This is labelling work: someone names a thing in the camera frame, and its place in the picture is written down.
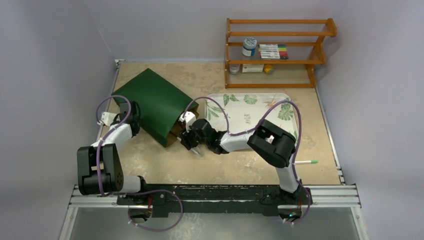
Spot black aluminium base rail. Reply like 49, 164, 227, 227
69, 184, 361, 221

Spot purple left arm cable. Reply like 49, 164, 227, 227
95, 95, 185, 233

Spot orange wooden shelf rack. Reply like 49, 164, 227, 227
224, 18, 338, 89

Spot green white marker pen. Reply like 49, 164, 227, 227
294, 160, 319, 165

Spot metal tongs white grips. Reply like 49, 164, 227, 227
177, 137, 203, 156

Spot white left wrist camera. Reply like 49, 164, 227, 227
97, 111, 119, 127

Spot set of coloured markers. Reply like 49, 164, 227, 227
258, 44, 289, 60

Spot white green small box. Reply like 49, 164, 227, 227
241, 64, 264, 73

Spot small yellow object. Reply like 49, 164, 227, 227
263, 64, 274, 75

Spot green paper bag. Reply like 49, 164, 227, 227
112, 68, 193, 148

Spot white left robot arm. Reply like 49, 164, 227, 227
76, 101, 149, 205

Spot blue jar patterned lid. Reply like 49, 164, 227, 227
242, 37, 258, 57

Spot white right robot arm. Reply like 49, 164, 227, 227
179, 118, 301, 204

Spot small grey jar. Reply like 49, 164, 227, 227
229, 64, 241, 75

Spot leaf pattern serving tray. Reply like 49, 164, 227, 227
204, 93, 299, 139

